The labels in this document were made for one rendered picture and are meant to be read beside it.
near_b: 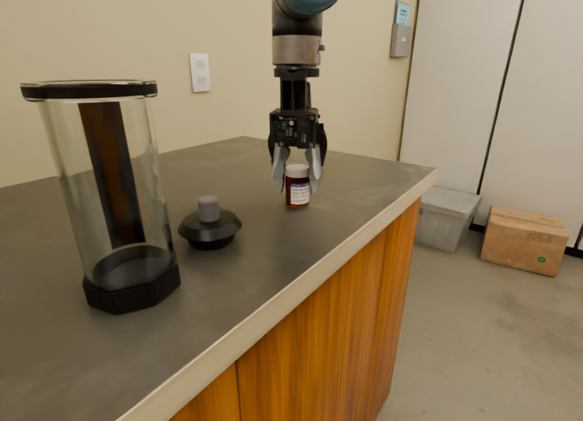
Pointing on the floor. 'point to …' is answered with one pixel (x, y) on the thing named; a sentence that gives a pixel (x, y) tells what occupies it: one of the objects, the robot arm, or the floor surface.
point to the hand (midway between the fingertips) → (297, 185)
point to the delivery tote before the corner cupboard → (445, 217)
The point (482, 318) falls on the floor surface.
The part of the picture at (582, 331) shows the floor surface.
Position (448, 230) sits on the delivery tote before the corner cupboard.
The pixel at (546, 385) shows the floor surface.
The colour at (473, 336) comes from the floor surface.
